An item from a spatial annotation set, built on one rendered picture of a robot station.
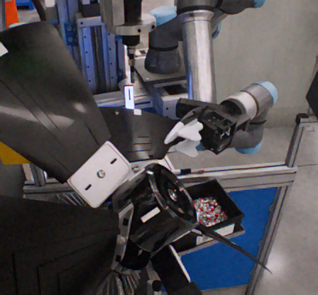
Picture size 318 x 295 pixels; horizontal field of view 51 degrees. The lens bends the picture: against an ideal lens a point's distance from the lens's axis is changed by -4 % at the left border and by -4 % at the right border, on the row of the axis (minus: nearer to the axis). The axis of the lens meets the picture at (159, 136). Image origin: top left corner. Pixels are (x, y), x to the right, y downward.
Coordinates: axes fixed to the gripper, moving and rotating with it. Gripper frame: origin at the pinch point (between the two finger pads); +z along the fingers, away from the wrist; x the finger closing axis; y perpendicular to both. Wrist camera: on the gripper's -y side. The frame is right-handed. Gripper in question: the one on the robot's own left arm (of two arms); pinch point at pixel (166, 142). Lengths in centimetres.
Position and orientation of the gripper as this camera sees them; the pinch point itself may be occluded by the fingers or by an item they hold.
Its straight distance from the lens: 71.5
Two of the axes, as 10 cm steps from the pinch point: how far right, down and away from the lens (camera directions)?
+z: -7.3, 3.9, -5.6
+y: 6.8, 5.0, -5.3
